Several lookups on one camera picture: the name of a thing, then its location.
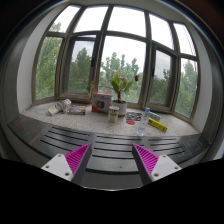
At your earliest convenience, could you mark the yellow rectangular box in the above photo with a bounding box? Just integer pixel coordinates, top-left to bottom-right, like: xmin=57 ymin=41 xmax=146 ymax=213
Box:
xmin=148 ymin=118 xmax=167 ymax=132

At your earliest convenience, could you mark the bay window frame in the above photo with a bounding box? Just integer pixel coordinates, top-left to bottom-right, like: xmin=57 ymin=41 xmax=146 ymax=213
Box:
xmin=32 ymin=0 xmax=200 ymax=121

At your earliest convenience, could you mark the white paper cup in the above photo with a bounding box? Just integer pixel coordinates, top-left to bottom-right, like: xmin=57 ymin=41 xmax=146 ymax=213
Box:
xmin=108 ymin=106 xmax=119 ymax=123

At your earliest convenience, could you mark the potted green plant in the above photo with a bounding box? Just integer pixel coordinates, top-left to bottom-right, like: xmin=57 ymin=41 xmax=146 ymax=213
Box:
xmin=110 ymin=74 xmax=132 ymax=117

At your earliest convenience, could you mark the small colourful flat box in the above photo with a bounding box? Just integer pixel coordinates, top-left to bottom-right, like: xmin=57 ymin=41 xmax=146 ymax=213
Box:
xmin=68 ymin=105 xmax=86 ymax=115

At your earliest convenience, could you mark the clear plastic water bottle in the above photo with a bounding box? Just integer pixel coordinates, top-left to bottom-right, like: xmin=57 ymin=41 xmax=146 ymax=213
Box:
xmin=137 ymin=107 xmax=150 ymax=136

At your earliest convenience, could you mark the white rolled package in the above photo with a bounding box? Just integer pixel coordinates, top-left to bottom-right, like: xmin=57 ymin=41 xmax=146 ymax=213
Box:
xmin=48 ymin=99 xmax=71 ymax=116

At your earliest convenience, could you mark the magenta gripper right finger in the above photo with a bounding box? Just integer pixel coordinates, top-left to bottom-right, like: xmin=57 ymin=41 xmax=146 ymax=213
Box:
xmin=132 ymin=144 xmax=181 ymax=185

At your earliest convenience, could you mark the dark slatted bench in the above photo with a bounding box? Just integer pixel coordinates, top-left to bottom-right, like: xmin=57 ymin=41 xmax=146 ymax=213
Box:
xmin=8 ymin=115 xmax=209 ymax=174

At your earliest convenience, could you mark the red and white box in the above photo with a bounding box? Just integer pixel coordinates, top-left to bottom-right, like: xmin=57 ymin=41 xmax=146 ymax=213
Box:
xmin=92 ymin=93 xmax=112 ymax=113

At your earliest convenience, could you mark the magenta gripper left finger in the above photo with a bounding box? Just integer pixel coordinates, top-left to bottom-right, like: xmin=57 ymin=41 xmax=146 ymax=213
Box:
xmin=42 ymin=143 xmax=92 ymax=185

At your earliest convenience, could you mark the dark patterned flat packet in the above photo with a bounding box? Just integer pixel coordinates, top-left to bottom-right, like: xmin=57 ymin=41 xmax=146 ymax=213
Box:
xmin=126 ymin=112 xmax=142 ymax=121

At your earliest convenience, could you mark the red round lid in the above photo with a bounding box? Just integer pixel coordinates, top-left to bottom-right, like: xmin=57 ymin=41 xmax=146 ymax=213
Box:
xmin=126 ymin=120 xmax=135 ymax=125

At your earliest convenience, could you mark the pale green small box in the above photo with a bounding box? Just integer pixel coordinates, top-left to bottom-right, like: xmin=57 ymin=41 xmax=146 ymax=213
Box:
xmin=150 ymin=112 xmax=161 ymax=121

